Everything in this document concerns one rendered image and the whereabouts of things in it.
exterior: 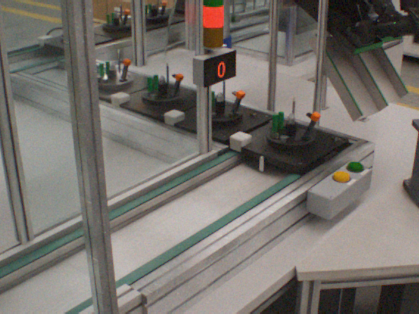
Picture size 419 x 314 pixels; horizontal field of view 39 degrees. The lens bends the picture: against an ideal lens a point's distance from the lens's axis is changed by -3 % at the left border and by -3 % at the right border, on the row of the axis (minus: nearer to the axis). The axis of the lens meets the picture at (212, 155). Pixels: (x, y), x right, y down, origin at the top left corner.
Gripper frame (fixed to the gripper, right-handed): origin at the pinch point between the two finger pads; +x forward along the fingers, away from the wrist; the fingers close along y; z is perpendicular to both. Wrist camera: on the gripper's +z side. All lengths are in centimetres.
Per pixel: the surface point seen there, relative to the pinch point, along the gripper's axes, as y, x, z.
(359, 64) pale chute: -6.6, 8.5, -12.4
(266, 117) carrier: 20.2, 25.8, -22.3
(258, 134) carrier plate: 31.3, 19.1, -23.5
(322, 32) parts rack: 8.5, 9.1, 0.5
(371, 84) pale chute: -6.0, 4.7, -18.5
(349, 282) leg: 51, -22, -50
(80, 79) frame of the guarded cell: 108, -29, 14
